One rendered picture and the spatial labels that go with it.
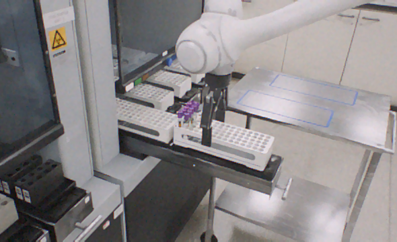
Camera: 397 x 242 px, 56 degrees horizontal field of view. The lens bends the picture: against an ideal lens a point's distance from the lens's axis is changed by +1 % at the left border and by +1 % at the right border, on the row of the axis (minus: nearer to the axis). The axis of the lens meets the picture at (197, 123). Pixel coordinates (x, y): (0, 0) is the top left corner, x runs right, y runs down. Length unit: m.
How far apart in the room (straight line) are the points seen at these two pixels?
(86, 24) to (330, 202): 1.39
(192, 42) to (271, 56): 2.71
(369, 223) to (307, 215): 0.59
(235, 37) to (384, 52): 2.60
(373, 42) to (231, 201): 2.01
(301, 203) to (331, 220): 0.15
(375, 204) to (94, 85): 1.86
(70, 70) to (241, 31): 0.44
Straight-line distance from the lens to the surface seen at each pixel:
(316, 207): 1.86
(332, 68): 3.40
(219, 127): 1.16
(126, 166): 1.22
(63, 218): 0.99
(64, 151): 1.04
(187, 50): 0.79
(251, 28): 0.81
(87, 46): 1.02
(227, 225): 2.06
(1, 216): 0.95
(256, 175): 1.10
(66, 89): 0.98
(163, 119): 1.22
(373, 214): 2.39
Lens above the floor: 1.48
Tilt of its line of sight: 31 degrees down
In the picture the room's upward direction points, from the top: 3 degrees clockwise
